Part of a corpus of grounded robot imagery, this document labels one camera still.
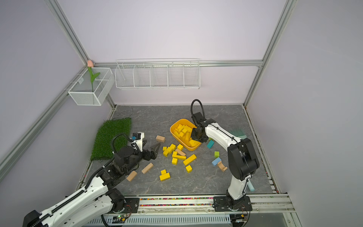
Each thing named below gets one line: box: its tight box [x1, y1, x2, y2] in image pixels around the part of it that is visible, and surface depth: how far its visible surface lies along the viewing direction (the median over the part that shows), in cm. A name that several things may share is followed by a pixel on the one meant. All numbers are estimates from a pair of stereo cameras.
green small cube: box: [214, 151, 220, 158], surface depth 91 cm
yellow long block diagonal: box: [182, 153, 198, 166], surface depth 91 cm
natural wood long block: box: [140, 162, 154, 175], surface depth 88 cm
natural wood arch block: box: [217, 160, 228, 173], surface depth 88 cm
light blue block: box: [211, 157, 222, 166], surface depth 90 cm
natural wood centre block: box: [175, 148, 187, 157], surface depth 93 cm
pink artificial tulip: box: [86, 59, 101, 93], surface depth 92 cm
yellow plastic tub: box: [169, 118, 202, 151], surface depth 99 cm
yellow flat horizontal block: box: [172, 155, 187, 160], surface depth 91 cm
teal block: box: [206, 139, 215, 149], surface depth 98 cm
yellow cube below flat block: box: [171, 157, 179, 166], surface depth 89 cm
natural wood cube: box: [155, 135, 166, 143], surface depth 100 cm
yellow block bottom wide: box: [159, 172, 171, 182], surface depth 83 cm
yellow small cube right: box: [185, 164, 193, 174], surface depth 86 cm
